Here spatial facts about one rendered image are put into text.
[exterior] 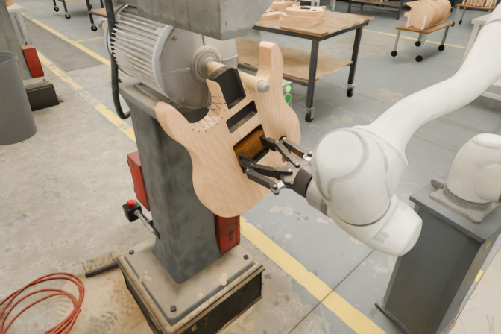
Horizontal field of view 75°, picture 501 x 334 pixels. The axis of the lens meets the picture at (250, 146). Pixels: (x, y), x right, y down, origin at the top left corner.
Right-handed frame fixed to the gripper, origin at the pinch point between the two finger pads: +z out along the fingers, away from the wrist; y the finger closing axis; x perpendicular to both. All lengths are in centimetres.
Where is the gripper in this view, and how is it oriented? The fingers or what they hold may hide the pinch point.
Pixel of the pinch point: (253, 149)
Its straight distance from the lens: 83.3
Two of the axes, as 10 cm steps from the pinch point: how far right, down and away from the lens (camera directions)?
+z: -6.7, -3.7, 6.4
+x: -2.2, -7.3, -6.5
